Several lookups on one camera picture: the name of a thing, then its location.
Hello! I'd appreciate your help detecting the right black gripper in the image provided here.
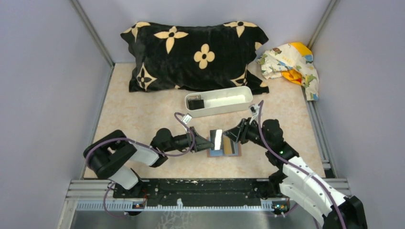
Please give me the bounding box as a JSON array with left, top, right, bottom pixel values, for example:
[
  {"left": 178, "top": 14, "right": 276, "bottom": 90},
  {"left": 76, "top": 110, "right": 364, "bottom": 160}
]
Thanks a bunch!
[{"left": 224, "top": 116, "right": 271, "bottom": 149}]

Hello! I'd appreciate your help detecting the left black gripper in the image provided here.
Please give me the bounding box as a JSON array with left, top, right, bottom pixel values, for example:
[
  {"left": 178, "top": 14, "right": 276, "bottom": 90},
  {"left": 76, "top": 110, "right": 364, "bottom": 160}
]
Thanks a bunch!
[{"left": 163, "top": 126, "right": 215, "bottom": 152}]

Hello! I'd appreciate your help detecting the brown leather card holder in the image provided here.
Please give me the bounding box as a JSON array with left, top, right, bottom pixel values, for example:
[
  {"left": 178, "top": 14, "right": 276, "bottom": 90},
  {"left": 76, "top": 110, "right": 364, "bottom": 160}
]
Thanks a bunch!
[{"left": 207, "top": 136, "right": 242, "bottom": 157}]

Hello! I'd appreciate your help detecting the white oblong plastic bin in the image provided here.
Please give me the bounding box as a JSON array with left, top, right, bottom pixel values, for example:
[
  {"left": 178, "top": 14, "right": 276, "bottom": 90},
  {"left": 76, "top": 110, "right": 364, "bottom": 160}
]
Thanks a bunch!
[{"left": 184, "top": 86, "right": 253, "bottom": 118}]

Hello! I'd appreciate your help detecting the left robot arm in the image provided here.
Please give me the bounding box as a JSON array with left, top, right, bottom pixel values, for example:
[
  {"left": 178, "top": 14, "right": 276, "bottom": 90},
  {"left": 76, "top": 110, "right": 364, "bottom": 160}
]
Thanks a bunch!
[{"left": 83, "top": 127, "right": 215, "bottom": 198}]

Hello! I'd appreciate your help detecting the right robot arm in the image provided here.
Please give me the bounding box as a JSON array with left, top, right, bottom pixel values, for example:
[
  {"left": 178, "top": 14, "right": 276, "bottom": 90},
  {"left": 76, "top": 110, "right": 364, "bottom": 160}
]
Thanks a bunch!
[{"left": 224, "top": 118, "right": 368, "bottom": 229}]

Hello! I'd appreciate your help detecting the stack of cards in bin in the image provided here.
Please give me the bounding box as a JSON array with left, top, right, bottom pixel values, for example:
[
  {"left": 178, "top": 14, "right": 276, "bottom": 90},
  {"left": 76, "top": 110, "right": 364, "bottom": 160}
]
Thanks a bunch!
[{"left": 186, "top": 95, "right": 205, "bottom": 110}]

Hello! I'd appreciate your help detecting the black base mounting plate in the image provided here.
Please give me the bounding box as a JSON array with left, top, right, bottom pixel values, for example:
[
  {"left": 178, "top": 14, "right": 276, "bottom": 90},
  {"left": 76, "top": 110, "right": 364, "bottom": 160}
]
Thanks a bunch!
[{"left": 113, "top": 178, "right": 286, "bottom": 207}]

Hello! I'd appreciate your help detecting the black floral pillow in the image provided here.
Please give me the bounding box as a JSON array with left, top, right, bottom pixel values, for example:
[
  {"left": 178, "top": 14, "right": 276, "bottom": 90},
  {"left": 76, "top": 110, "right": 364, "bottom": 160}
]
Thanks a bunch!
[{"left": 120, "top": 21, "right": 269, "bottom": 95}]

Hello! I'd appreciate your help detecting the cartoon print cloth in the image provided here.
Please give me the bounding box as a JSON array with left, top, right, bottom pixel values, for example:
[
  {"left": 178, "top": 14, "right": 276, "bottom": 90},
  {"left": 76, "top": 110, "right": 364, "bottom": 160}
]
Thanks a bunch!
[{"left": 256, "top": 42, "right": 320, "bottom": 101}]

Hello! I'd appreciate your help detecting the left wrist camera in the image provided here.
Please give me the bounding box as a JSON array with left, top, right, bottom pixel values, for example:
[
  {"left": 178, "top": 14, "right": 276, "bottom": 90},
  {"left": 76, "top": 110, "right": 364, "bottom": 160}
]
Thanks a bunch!
[{"left": 181, "top": 114, "right": 192, "bottom": 125}]

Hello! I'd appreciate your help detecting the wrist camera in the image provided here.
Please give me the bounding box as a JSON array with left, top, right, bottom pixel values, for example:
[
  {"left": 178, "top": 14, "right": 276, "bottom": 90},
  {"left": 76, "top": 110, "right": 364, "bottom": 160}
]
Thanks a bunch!
[
  {"left": 181, "top": 114, "right": 192, "bottom": 125},
  {"left": 249, "top": 104, "right": 260, "bottom": 119}
]

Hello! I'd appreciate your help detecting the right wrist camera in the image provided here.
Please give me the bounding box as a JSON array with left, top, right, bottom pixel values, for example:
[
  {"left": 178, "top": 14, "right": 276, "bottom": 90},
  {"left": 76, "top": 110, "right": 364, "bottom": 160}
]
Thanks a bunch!
[{"left": 249, "top": 104, "right": 260, "bottom": 119}]

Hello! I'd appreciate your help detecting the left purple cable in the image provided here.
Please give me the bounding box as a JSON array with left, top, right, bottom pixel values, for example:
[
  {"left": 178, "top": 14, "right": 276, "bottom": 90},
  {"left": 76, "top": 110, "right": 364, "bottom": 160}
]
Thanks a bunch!
[{"left": 85, "top": 112, "right": 196, "bottom": 173}]

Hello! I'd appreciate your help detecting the aluminium frame rail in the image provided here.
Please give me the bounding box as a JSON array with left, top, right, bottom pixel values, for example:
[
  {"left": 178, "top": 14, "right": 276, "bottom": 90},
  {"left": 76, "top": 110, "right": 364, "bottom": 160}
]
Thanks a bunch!
[{"left": 64, "top": 178, "right": 352, "bottom": 212}]

